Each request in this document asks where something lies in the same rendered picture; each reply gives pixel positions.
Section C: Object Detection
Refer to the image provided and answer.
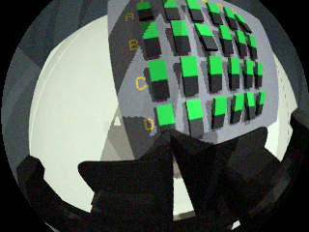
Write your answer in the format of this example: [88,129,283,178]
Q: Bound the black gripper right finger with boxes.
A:
[170,127,267,217]

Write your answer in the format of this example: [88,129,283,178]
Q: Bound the grey switch panel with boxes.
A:
[107,0,279,159]

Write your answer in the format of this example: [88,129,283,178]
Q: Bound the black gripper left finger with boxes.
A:
[77,129,174,221]

